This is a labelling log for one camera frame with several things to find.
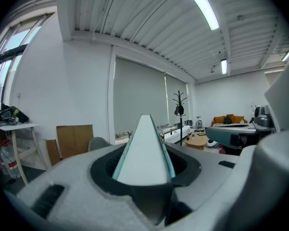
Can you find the grey appliance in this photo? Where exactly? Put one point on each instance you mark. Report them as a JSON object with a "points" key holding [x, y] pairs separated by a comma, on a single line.
{"points": [[262, 118]]}

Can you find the narrow grey roller blind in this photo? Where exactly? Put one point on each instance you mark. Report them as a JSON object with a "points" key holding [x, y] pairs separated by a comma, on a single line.
{"points": [[177, 100]]}

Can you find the clear red-label water bottle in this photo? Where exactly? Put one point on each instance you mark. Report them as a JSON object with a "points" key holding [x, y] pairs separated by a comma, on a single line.
{"points": [[10, 160]]}

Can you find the large glass window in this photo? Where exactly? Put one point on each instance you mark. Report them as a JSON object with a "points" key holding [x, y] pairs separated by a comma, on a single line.
{"points": [[4, 56]]}

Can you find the grey plastic chair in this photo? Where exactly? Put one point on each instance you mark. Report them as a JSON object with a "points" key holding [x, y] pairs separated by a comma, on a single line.
{"points": [[98, 144]]}

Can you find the orange sofa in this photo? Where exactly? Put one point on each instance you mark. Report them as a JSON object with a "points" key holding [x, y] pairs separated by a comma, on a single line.
{"points": [[219, 119]]}

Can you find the short ceiling tube light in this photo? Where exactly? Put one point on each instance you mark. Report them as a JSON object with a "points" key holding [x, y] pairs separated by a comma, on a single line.
{"points": [[223, 66]]}

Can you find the black bag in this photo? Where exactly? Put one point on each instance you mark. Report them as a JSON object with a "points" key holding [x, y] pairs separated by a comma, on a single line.
{"points": [[7, 113]]}

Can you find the long ceiling strip light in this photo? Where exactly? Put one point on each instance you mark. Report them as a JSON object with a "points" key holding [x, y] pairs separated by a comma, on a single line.
{"points": [[202, 5]]}

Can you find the white low cabinet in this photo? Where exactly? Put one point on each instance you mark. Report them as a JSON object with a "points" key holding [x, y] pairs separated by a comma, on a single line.
{"points": [[175, 135]]}

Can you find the white book with teal cover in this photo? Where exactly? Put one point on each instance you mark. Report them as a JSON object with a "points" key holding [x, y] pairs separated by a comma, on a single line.
{"points": [[144, 153]]}

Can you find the white wooden-legged table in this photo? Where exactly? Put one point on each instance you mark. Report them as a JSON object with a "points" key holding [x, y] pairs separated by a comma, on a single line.
{"points": [[17, 127]]}

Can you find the white round robot toy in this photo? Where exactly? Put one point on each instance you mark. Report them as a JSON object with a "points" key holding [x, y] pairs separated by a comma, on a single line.
{"points": [[212, 143]]}

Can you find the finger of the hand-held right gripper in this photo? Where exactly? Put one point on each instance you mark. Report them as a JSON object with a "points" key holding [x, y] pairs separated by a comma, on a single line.
{"points": [[219, 135]]}

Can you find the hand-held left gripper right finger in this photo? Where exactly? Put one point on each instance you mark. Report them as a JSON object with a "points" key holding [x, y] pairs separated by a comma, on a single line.
{"points": [[231, 196]]}

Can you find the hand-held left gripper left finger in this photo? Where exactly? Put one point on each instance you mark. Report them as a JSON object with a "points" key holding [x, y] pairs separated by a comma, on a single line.
{"points": [[82, 196]]}

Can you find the small brown cardboard sheet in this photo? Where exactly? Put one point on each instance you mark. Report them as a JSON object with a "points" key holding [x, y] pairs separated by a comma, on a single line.
{"points": [[53, 151]]}

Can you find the black coat rack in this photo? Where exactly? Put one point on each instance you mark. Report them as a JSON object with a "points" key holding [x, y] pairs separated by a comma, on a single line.
{"points": [[180, 119]]}

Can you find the oval wooden coffee table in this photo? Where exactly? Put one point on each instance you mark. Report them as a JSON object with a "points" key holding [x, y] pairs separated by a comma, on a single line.
{"points": [[196, 143]]}

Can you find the large brown cardboard sheet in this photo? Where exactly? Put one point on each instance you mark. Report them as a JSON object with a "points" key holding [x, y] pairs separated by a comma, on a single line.
{"points": [[73, 138]]}

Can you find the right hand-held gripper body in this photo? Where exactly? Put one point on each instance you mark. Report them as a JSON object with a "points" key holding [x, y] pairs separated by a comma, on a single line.
{"points": [[285, 97]]}

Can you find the wide grey roller blind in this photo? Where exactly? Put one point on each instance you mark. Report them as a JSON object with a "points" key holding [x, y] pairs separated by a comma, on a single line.
{"points": [[138, 97]]}

